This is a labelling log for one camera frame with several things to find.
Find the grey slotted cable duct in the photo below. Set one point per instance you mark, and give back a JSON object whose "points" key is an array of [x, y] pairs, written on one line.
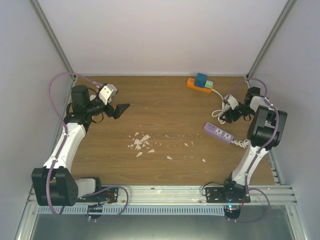
{"points": [[142, 210]]}

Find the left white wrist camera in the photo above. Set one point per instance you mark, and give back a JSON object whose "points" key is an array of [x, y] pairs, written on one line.
{"points": [[107, 92]]}

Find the blue cube adapter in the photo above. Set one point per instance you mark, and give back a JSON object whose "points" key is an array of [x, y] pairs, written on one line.
{"points": [[200, 80]]}

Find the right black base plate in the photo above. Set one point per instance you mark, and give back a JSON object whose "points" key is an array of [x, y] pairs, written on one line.
{"points": [[218, 194]]}

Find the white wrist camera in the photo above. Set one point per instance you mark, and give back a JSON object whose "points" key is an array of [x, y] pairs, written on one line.
{"points": [[230, 101], [107, 92]]}

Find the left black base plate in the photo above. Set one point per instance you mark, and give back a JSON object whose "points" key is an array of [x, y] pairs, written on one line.
{"points": [[109, 196]]}

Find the aluminium front rail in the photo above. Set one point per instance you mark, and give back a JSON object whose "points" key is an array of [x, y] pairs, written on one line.
{"points": [[194, 195]]}

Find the purple power strip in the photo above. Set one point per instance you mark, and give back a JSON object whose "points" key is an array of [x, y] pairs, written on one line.
{"points": [[218, 133]]}

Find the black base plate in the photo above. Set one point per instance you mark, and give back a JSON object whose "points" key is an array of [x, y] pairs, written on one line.
{"points": [[109, 196], [218, 194]]}

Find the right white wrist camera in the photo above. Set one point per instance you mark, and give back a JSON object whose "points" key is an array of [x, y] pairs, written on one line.
{"points": [[230, 101]]}

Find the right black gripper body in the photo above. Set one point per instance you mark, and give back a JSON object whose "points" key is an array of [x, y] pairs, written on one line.
{"points": [[244, 109]]}

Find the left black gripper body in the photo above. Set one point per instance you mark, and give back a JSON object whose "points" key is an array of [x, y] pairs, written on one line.
{"points": [[109, 112]]}

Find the green cube adapter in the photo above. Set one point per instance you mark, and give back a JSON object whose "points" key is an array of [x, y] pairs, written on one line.
{"points": [[208, 85]]}

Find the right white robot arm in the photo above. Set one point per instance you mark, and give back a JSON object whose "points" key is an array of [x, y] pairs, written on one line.
{"points": [[264, 133]]}

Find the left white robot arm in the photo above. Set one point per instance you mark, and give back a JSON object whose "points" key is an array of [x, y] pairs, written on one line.
{"points": [[53, 183]]}

